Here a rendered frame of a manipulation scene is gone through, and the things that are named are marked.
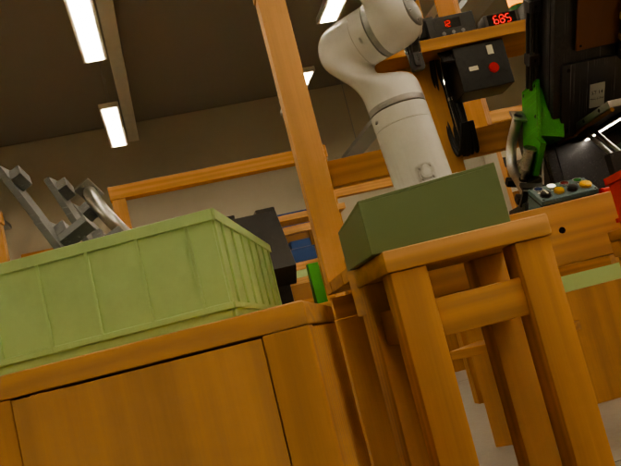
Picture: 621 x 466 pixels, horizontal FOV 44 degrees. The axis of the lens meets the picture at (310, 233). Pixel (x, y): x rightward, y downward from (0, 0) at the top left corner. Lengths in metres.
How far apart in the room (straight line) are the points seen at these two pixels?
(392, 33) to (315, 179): 0.93
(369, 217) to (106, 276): 0.49
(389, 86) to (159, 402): 0.79
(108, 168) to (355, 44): 10.89
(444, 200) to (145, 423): 0.67
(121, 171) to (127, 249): 11.18
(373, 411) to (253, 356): 1.34
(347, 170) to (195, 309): 1.46
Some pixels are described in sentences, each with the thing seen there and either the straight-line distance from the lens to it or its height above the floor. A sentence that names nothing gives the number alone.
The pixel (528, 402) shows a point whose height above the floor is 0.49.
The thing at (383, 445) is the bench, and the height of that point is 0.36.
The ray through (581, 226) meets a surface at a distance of 1.98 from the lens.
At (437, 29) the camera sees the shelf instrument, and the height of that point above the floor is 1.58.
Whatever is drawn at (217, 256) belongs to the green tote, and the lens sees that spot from 1.18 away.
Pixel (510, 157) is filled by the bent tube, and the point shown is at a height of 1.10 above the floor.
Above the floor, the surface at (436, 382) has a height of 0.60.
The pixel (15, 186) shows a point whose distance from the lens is 1.39.
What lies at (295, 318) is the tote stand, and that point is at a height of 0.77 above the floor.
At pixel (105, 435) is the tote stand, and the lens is 1.18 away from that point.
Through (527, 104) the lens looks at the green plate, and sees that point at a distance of 2.34.
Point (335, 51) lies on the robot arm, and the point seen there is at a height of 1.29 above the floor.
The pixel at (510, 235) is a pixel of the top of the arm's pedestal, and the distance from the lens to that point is 1.45.
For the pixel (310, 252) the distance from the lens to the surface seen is 9.15.
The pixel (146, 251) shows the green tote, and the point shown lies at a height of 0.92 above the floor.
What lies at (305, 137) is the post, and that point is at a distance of 2.49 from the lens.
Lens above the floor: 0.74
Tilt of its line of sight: 7 degrees up
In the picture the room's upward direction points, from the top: 14 degrees counter-clockwise
